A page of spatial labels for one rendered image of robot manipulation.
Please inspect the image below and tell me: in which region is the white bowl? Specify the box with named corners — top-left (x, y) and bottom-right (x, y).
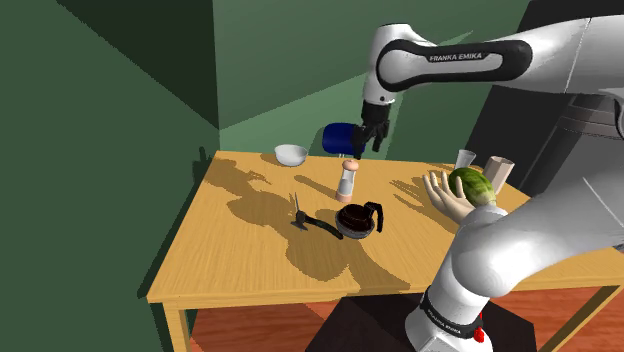
top-left (274, 144), bottom-right (309, 168)

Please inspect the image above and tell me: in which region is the green melon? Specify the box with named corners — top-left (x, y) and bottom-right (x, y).
top-left (447, 167), bottom-right (498, 209)

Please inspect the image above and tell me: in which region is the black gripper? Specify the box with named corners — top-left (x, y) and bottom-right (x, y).
top-left (350, 99), bottom-right (392, 161)

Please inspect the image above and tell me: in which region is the black kitchen tool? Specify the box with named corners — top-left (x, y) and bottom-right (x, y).
top-left (290, 191), bottom-right (345, 241)

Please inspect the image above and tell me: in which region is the beige hand figure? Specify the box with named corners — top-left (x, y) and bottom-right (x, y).
top-left (421, 170), bottom-right (476, 226)

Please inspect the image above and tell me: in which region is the beige faceted cup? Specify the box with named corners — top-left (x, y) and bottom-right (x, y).
top-left (481, 155), bottom-right (516, 195)

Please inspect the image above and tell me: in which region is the clear glass cup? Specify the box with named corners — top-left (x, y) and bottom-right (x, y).
top-left (454, 148), bottom-right (477, 172)

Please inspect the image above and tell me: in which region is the blue chair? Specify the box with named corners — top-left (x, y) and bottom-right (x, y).
top-left (321, 122), bottom-right (363, 159)

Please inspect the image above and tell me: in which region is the dark robot stand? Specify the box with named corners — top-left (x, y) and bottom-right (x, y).
top-left (304, 292), bottom-right (539, 352)

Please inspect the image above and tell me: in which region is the wooden table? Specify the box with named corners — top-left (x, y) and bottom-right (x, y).
top-left (146, 150), bottom-right (624, 352)

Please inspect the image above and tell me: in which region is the pale pepper mill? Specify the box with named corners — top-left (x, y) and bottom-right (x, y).
top-left (334, 159), bottom-right (360, 204)

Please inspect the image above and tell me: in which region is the black coffee pot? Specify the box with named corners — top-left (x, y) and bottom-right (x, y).
top-left (334, 201), bottom-right (385, 241)

